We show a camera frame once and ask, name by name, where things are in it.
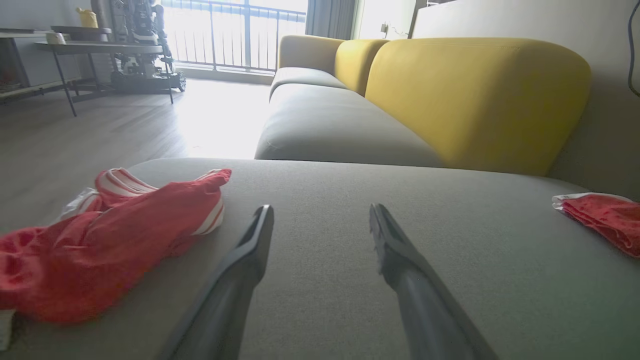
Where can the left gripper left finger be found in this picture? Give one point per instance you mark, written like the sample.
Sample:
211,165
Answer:
225,300

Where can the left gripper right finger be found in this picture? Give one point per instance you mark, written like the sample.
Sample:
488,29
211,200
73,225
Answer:
430,315

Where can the red white-trimmed basketball jersey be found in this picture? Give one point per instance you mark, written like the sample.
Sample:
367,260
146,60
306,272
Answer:
100,250

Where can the red shorts with white band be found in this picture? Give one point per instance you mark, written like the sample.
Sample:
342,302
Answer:
610,220

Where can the long grey sofa seat cushion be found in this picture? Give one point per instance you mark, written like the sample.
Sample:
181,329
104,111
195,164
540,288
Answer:
335,125

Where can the wide yellow sofa backrest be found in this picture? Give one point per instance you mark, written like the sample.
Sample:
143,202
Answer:
475,105

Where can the short grey sofa seat cushion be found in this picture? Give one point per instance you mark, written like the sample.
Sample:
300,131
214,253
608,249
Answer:
305,77

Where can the narrow yellow sofa backrest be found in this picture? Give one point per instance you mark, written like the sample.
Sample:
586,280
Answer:
357,65

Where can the pale yellow sofa armrest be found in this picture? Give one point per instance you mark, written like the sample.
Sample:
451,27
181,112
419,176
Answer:
307,52

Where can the parked wheeled humanoid robot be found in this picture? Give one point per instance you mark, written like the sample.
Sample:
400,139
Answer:
145,50

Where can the metal balcony railing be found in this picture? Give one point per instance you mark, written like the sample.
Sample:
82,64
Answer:
235,35

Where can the thin-legged dark side table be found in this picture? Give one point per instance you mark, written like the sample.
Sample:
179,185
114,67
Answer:
100,48

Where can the grey window curtain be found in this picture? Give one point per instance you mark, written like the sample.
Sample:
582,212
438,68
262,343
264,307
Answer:
330,17

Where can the round dark tray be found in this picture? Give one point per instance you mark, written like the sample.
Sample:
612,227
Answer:
80,32

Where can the small white cup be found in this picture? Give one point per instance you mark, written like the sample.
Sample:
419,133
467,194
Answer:
55,38

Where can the white wall socket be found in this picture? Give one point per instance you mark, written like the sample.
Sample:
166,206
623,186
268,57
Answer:
386,29

